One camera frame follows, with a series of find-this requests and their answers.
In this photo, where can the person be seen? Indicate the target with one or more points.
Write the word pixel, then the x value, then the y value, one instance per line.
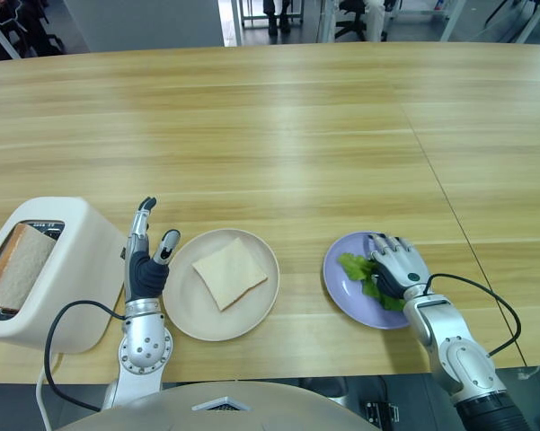
pixel 376 18
pixel 278 15

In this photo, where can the beige plate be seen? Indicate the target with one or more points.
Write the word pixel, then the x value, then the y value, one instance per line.
pixel 256 314

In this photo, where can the black office chair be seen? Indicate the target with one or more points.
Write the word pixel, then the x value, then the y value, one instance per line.
pixel 351 20

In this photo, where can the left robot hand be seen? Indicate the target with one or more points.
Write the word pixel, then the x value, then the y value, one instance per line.
pixel 143 274

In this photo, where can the bread slice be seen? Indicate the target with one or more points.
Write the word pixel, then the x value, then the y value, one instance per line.
pixel 20 269
pixel 229 274

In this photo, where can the robot body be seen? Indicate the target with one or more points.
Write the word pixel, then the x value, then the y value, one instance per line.
pixel 170 410

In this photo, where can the green lettuce leaf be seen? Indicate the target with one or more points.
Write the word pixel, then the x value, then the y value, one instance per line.
pixel 357 266

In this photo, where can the purple plate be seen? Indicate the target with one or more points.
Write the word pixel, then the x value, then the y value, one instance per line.
pixel 341 287

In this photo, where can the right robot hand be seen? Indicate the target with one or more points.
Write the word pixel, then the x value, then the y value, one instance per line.
pixel 402 262

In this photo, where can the cream toaster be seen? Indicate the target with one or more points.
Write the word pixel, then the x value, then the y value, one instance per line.
pixel 87 278

